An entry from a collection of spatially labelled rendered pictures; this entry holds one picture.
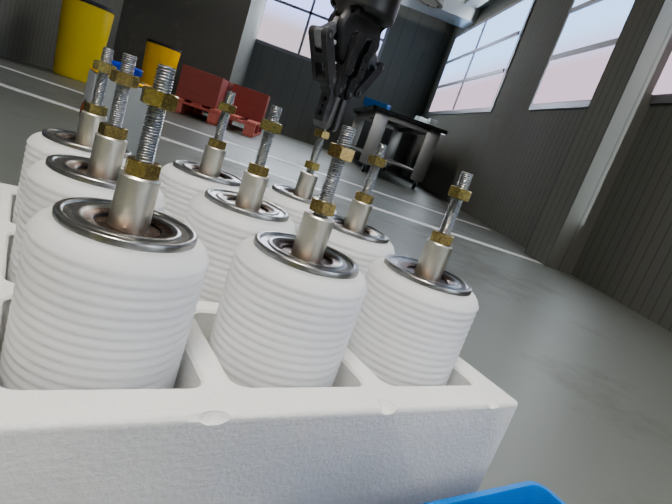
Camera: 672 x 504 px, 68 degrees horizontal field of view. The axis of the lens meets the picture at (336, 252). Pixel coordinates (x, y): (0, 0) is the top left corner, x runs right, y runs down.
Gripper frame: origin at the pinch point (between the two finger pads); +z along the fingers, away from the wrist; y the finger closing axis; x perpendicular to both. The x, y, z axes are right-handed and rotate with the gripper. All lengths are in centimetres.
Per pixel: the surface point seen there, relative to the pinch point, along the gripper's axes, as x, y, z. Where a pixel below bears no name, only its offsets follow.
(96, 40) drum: -440, -216, -4
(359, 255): 14.3, 7.9, 11.7
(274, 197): -0.2, 4.5, 10.9
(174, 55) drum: -471, -323, -18
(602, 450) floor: 41, -43, 35
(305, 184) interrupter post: 0.6, 0.9, 8.7
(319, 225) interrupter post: 17.8, 21.0, 7.9
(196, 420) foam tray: 20.8, 30.5, 17.8
